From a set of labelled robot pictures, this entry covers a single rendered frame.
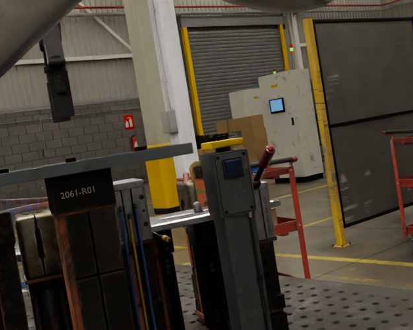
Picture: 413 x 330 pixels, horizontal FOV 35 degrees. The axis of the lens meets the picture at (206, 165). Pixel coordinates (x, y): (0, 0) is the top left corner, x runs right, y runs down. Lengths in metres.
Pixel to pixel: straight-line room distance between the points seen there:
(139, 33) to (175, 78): 3.31
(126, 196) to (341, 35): 4.98
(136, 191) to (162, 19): 4.34
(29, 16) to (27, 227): 0.73
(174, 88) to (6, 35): 4.94
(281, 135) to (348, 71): 5.87
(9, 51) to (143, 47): 8.16
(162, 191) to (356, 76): 3.48
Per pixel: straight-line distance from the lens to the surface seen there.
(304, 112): 11.70
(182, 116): 5.46
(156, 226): 1.37
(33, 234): 1.22
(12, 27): 0.53
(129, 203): 1.23
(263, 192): 1.32
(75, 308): 1.08
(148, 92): 8.65
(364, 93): 6.19
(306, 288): 1.87
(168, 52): 5.48
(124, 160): 1.03
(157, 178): 8.64
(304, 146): 11.62
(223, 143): 1.12
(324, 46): 5.87
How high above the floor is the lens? 1.18
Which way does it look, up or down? 3 degrees down
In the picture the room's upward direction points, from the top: 9 degrees counter-clockwise
